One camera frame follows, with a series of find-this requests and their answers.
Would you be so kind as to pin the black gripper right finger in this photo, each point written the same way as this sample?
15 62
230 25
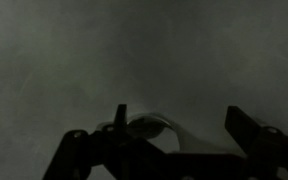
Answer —
266 147

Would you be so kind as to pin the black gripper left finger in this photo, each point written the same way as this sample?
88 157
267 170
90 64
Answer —
124 156

